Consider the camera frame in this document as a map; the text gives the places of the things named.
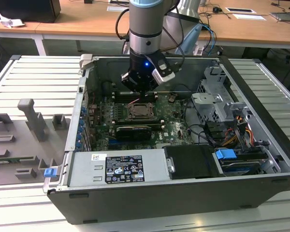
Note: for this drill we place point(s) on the CPU socket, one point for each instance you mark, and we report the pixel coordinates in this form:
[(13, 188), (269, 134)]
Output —
[(128, 118)]

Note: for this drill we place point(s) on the black RAM stick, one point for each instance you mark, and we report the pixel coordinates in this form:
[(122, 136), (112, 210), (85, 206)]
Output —
[(137, 122)]

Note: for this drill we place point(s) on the black graphics card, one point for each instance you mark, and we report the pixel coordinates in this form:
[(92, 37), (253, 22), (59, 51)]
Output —
[(133, 134)]

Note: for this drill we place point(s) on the green motherboard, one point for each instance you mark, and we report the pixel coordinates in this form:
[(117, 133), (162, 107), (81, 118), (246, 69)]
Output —
[(174, 130)]

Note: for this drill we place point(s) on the metal disk bay cage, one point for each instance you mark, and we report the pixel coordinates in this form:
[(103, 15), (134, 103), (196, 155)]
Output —
[(207, 101)]

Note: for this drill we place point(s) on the wooden desk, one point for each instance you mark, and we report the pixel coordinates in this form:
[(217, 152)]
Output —
[(87, 21), (12, 30)]

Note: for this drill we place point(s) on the silver shroud latch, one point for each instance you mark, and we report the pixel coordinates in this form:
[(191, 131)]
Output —
[(170, 164)]

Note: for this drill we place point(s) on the black computer mouse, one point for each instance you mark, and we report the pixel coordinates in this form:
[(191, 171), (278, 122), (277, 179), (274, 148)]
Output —
[(217, 9)]

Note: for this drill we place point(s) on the grey power supply unit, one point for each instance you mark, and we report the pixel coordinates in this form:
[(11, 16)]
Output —
[(87, 169)]

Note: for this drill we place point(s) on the blue disk carrier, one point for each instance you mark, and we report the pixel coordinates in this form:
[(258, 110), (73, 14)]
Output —
[(224, 154)]

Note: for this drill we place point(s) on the black open PC case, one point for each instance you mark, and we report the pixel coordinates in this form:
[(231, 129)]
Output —
[(135, 205)]

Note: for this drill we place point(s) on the blue case latch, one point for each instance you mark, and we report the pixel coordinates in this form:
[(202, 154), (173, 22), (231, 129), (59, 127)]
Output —
[(50, 172)]

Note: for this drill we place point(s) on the grey parts rack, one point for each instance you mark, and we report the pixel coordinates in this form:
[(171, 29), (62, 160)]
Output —
[(19, 135)]

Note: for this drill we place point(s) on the black box on desk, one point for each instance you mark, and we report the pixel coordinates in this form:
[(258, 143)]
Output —
[(24, 9)]

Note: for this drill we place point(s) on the crumpled white paper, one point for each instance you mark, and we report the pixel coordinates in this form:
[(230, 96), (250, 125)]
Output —
[(9, 21)]

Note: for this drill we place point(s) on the green RAM stick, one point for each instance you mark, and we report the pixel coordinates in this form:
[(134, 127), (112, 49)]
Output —
[(4, 160)]

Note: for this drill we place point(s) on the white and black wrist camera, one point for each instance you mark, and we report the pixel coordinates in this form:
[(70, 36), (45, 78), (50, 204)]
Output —
[(163, 72)]

